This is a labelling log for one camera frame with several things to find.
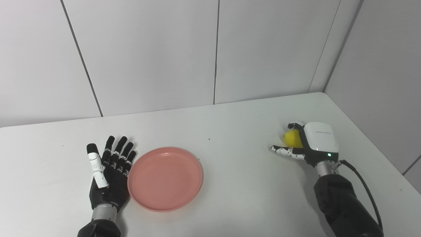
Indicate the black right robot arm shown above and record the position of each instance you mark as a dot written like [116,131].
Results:
[342,204]

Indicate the yellow lemon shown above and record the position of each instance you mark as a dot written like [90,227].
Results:
[292,139]

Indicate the pink round plate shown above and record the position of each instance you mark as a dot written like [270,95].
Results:
[165,178]

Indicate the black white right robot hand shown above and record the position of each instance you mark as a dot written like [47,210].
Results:
[320,140]

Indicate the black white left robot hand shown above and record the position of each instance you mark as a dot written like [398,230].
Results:
[113,187]

